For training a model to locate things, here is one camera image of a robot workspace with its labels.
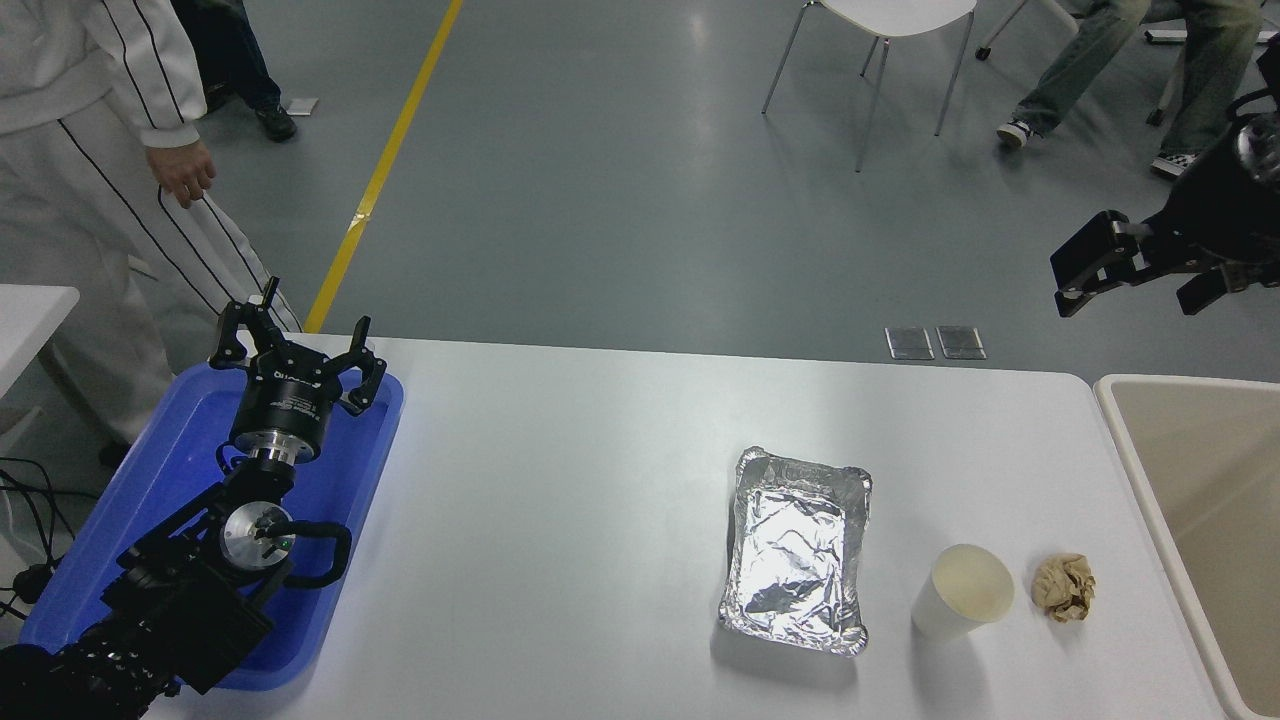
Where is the blue plastic tray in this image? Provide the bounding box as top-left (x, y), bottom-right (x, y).
top-left (20, 362), bottom-right (406, 693)

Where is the crumpled tan paper ball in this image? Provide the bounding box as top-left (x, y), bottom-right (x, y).
top-left (1032, 553), bottom-right (1097, 624)

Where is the silver foil tray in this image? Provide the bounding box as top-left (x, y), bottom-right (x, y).
top-left (718, 446), bottom-right (873, 658)

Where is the small white table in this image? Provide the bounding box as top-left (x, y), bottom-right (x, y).
top-left (0, 284), bottom-right (81, 401)

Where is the black floor cable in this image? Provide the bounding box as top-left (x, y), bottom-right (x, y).
top-left (0, 457), bottom-right (81, 621)

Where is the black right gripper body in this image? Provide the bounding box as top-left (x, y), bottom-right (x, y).
top-left (1145, 130), bottom-right (1280, 267)

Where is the white chair with metal legs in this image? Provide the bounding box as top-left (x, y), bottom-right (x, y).
top-left (762, 0), bottom-right (979, 173)

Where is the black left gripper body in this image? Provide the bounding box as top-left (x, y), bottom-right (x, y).
top-left (228, 358), bottom-right (334, 451)

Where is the person's hand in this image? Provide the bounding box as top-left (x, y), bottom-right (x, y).
top-left (145, 138), bottom-right (217, 209)

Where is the white table frame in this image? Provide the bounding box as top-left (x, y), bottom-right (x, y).
top-left (1145, 28), bottom-right (1280, 44)

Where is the large pale bin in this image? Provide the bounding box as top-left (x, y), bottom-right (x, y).
top-left (1094, 374), bottom-right (1280, 720)

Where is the white paper cup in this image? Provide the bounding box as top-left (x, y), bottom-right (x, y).
top-left (911, 544), bottom-right (1016, 641)

